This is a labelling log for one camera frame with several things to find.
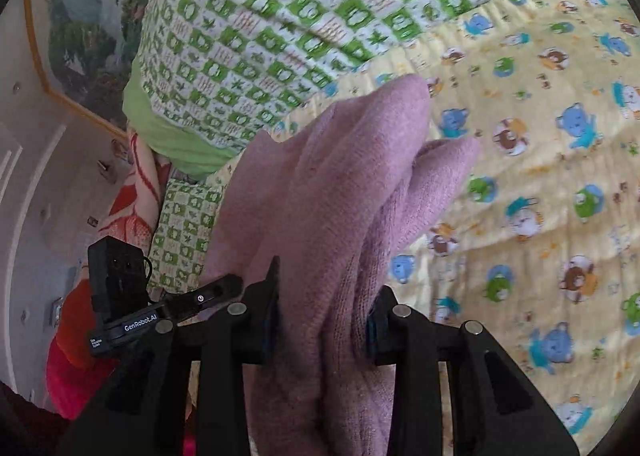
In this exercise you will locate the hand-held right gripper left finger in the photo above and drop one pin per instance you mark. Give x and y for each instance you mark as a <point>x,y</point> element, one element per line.
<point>260,331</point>

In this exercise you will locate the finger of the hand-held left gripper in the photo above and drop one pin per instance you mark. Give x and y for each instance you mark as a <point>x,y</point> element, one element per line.
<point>205,296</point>

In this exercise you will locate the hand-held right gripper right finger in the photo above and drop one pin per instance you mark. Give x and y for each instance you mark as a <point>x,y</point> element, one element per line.
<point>377,336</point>

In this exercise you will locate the pink knitted sweater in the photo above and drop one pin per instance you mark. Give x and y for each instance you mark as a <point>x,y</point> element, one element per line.
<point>325,186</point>

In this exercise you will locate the green checked pillow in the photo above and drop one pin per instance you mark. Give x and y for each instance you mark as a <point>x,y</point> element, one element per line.
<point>185,221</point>

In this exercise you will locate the red and white floral blanket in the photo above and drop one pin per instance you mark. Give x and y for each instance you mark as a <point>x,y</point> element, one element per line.
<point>140,196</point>

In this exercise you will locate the yellow cartoon bear bed sheet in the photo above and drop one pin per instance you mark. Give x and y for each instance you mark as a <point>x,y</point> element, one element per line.
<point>550,186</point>

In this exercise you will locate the green checked quilt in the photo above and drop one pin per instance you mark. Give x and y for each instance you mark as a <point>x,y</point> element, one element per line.
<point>300,11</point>

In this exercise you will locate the framed landscape wall poster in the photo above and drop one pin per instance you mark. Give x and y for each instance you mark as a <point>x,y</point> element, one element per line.
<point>85,26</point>

